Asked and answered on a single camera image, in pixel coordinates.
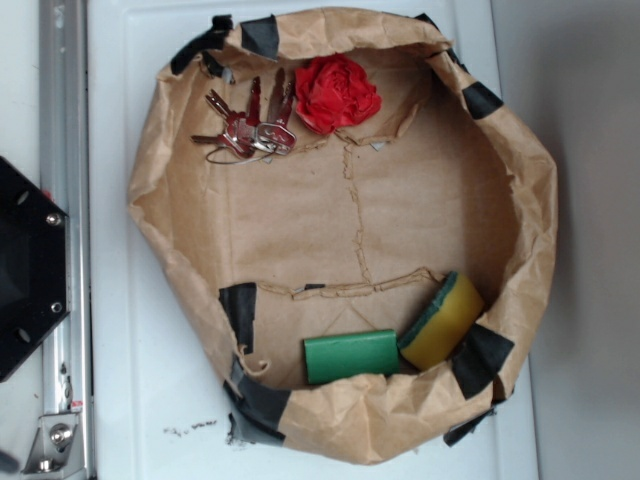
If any silver key bunch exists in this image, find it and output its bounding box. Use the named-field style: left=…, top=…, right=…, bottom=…
left=191, top=68, right=297, bottom=165

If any green rectangular block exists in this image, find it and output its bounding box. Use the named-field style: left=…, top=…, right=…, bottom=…
left=303, top=329, right=399, bottom=385

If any brown paper bag tray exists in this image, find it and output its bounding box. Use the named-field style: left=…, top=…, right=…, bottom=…
left=128, top=7, right=558, bottom=465

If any yellow green sponge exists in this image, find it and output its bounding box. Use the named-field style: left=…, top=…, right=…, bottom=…
left=398, top=271, right=485, bottom=371

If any red crumpled paper ball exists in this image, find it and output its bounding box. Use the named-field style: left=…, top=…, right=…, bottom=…
left=295, top=54, right=382, bottom=135

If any white plastic tray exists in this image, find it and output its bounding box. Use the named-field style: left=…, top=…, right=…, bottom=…
left=87, top=1, right=538, bottom=479

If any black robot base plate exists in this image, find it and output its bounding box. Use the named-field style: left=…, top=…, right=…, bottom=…
left=1, top=159, right=69, bottom=381

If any aluminium frame rail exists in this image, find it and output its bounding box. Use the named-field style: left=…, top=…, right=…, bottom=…
left=20, top=1, right=97, bottom=479

